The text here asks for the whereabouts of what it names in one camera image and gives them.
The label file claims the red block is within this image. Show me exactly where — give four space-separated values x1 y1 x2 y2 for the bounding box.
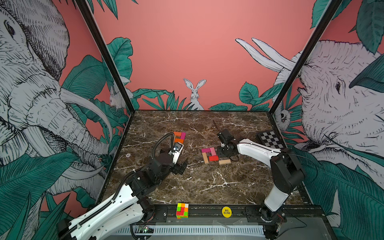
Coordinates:
209 156 219 162

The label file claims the natural wood block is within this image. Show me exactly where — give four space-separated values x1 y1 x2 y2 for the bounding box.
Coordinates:
202 153 209 164
219 159 232 165

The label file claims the pink block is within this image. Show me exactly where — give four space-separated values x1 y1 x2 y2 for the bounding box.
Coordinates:
210 148 217 156

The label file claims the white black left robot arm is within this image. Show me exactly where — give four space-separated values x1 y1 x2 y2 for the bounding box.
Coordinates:
57 133 188 240

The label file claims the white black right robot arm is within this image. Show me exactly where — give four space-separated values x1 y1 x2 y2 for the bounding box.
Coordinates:
212 121 307 224

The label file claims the black white checkerboard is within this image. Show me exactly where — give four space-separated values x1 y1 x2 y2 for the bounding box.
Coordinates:
257 130 285 149

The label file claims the colourful puzzle cube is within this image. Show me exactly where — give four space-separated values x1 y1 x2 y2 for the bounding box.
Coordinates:
176 203 189 219

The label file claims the yellow big blind chip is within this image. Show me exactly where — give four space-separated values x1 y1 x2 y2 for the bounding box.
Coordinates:
222 206 232 218

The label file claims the white ventilation grille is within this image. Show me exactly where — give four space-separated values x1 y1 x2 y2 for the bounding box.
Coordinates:
132 225 265 237

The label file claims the small circuit board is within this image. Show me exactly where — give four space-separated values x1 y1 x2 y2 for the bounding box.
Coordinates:
137 226 154 234

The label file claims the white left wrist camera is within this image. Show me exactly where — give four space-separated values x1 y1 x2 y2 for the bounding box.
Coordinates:
169 142 184 164

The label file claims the black front rail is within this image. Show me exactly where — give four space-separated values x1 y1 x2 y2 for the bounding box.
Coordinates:
150 204 326 225

